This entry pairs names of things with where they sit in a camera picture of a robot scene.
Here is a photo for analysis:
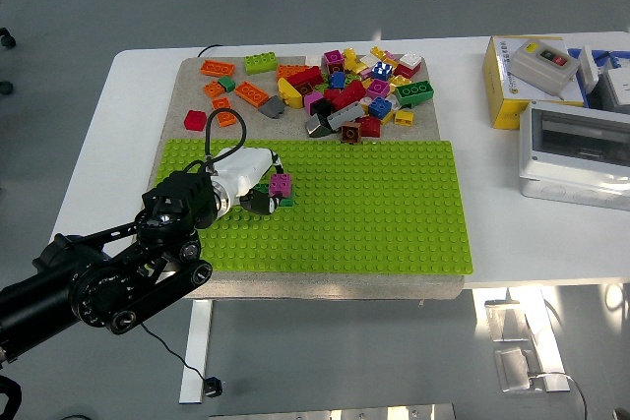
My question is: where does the white wall socket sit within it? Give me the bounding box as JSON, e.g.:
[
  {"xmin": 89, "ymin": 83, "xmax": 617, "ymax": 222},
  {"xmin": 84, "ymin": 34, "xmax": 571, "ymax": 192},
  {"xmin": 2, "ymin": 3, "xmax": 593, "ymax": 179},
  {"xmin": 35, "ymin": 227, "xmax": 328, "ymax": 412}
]
[{"xmin": 602, "ymin": 67, "xmax": 630, "ymax": 106}]

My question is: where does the blue square brick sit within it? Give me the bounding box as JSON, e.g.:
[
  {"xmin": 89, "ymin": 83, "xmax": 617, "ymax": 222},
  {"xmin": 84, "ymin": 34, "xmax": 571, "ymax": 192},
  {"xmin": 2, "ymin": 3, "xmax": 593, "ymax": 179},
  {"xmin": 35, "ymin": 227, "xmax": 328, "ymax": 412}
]
[{"xmin": 367, "ymin": 96, "xmax": 394, "ymax": 120}]

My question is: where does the lime green studded baseplate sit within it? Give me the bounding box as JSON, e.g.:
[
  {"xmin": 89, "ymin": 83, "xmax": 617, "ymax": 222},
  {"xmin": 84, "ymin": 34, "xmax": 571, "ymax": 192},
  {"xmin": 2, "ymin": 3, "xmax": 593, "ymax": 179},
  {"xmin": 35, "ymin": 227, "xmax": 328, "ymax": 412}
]
[{"xmin": 151, "ymin": 139, "xmax": 474, "ymax": 276}]

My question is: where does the orange rectangular brick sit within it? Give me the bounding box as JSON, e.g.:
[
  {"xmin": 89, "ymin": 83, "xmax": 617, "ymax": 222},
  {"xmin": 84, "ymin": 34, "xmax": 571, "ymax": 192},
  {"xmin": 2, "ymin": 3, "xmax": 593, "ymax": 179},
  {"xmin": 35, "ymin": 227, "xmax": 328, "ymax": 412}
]
[
  {"xmin": 234, "ymin": 81, "xmax": 270, "ymax": 108},
  {"xmin": 200, "ymin": 59, "xmax": 236, "ymax": 78},
  {"xmin": 277, "ymin": 64, "xmax": 309, "ymax": 81},
  {"xmin": 212, "ymin": 96, "xmax": 238, "ymax": 128}
]

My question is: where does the clear plastic block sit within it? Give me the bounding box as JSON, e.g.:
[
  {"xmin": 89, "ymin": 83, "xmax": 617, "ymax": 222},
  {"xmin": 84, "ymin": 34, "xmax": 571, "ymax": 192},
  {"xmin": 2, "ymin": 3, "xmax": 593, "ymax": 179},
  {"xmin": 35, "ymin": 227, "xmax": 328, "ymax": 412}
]
[
  {"xmin": 494, "ymin": 348, "xmax": 532, "ymax": 394},
  {"xmin": 484, "ymin": 299, "xmax": 531, "ymax": 342}
]

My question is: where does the white table leg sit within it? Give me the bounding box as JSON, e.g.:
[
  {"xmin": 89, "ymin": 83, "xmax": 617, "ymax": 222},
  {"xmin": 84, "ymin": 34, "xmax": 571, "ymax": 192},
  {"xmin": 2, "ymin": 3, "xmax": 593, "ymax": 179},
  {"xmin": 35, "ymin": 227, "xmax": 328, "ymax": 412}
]
[
  {"xmin": 178, "ymin": 299, "xmax": 214, "ymax": 405},
  {"xmin": 506, "ymin": 286, "xmax": 571, "ymax": 393}
]

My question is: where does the red rectangular brick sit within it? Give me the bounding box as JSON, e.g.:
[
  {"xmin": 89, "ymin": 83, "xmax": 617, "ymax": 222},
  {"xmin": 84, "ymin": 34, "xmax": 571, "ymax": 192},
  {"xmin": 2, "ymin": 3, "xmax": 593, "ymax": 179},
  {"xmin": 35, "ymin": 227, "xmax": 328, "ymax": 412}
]
[{"xmin": 286, "ymin": 66, "xmax": 325, "ymax": 96}]

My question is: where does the grey sloped brick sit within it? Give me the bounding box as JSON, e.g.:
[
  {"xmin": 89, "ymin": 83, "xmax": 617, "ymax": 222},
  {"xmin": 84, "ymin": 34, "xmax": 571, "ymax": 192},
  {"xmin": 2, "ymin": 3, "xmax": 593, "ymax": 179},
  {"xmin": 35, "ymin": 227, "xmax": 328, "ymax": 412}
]
[{"xmin": 258, "ymin": 94, "xmax": 287, "ymax": 120}]

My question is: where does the blue box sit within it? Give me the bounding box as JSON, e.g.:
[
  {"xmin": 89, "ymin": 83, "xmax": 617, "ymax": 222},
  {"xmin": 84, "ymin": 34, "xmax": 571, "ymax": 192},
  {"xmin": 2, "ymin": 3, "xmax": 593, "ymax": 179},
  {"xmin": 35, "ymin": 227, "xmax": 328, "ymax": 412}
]
[{"xmin": 565, "ymin": 48, "xmax": 630, "ymax": 72}]

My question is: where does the black cable with plug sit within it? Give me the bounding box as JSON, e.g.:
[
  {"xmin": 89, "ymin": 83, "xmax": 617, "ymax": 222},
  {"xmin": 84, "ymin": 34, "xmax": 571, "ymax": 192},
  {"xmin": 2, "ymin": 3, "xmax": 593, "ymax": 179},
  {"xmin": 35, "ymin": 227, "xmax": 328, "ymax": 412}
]
[{"xmin": 140, "ymin": 324, "xmax": 223, "ymax": 398}]

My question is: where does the white distribution enclosure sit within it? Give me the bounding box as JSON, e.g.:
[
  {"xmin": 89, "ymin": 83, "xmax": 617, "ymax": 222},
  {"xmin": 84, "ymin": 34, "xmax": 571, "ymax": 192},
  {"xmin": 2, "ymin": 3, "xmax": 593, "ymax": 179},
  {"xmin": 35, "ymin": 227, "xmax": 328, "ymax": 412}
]
[{"xmin": 517, "ymin": 99, "xmax": 630, "ymax": 212}]

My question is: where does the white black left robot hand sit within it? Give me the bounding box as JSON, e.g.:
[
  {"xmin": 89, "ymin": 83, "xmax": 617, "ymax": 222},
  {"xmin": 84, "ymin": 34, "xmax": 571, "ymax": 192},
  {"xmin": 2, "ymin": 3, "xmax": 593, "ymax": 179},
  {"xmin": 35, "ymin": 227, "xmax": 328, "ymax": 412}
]
[{"xmin": 216, "ymin": 147, "xmax": 284, "ymax": 217}]

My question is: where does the grey-brown mat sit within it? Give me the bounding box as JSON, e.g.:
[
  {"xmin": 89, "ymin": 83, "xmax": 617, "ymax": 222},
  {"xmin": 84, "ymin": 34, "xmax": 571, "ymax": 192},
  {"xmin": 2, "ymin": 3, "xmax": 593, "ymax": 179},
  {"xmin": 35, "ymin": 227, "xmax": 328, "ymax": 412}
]
[{"xmin": 147, "ymin": 55, "xmax": 467, "ymax": 301}]

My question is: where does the yellow rounded brick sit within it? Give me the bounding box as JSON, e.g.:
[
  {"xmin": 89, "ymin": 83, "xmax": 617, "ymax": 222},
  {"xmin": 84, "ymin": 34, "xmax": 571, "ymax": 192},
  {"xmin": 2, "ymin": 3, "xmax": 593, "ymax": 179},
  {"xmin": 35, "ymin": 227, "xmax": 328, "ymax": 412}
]
[{"xmin": 277, "ymin": 77, "xmax": 304, "ymax": 110}]

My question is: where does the yellow cardboard box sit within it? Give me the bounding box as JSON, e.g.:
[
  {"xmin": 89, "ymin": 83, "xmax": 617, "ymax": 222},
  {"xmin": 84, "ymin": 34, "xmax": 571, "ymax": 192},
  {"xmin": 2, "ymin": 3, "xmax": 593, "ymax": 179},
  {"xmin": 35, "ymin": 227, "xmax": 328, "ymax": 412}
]
[{"xmin": 481, "ymin": 35, "xmax": 587, "ymax": 131}]

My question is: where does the long grey brick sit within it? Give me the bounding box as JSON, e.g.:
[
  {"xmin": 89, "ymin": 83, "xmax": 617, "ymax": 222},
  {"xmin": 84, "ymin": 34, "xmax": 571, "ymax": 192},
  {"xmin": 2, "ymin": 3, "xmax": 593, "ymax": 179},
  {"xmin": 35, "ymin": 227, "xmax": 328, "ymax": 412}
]
[{"xmin": 326, "ymin": 100, "xmax": 366, "ymax": 133}]

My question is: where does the black silver sloped brick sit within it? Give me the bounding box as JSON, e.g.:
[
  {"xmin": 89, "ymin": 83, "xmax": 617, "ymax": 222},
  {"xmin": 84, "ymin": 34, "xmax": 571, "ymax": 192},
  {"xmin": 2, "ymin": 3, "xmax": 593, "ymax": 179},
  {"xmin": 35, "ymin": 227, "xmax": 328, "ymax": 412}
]
[{"xmin": 304, "ymin": 113, "xmax": 332, "ymax": 139}]

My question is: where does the red sloped brick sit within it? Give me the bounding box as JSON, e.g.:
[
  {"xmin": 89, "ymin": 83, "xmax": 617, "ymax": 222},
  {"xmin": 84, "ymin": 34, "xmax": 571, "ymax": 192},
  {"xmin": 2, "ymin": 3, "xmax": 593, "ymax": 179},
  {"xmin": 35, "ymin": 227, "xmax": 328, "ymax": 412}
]
[{"xmin": 354, "ymin": 115, "xmax": 383, "ymax": 139}]

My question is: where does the white plastic part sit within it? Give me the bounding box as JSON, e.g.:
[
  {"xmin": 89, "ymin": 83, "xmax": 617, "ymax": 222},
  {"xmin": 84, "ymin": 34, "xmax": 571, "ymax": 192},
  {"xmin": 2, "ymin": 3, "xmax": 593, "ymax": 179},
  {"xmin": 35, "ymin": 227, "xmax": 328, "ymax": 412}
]
[{"xmin": 578, "ymin": 45, "xmax": 599, "ymax": 95}]

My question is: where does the small red brick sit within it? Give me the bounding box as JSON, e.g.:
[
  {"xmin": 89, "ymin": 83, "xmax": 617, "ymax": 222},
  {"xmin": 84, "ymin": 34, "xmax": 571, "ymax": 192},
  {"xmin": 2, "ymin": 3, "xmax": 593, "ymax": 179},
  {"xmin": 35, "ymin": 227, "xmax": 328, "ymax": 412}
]
[{"xmin": 183, "ymin": 109, "xmax": 208, "ymax": 132}]

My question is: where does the dark green rectangular brick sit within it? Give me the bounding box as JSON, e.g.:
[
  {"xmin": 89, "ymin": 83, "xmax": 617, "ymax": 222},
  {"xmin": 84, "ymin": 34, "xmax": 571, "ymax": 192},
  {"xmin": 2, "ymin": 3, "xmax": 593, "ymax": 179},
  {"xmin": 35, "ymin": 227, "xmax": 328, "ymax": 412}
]
[
  {"xmin": 395, "ymin": 81, "xmax": 435, "ymax": 107},
  {"xmin": 253, "ymin": 183, "xmax": 295, "ymax": 209}
]

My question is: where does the large red brick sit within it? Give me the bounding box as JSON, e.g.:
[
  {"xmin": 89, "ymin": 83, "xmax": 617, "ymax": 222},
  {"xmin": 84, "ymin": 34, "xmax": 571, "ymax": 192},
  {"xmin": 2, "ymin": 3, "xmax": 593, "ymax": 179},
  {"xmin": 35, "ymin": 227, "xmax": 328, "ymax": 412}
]
[{"xmin": 324, "ymin": 80, "xmax": 368, "ymax": 111}]

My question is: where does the lime green rectangular brick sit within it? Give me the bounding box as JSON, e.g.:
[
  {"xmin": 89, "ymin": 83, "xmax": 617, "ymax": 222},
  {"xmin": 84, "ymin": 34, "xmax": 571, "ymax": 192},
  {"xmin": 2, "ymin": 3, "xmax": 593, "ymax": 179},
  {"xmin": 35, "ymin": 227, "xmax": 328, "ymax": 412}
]
[{"xmin": 243, "ymin": 52, "xmax": 279, "ymax": 76}]

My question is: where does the brown square brick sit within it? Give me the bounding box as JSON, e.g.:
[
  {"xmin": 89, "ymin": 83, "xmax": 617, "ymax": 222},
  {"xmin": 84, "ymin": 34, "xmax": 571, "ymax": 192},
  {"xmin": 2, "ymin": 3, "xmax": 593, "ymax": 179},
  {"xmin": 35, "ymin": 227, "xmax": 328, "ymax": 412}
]
[{"xmin": 340, "ymin": 122, "xmax": 363, "ymax": 146}]

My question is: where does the thin dark cable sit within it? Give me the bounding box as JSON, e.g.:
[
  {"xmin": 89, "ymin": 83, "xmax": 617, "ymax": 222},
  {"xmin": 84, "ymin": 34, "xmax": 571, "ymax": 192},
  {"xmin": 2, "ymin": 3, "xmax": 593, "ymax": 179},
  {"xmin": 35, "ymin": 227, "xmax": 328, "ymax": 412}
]
[{"xmin": 534, "ymin": 371, "xmax": 590, "ymax": 420}]

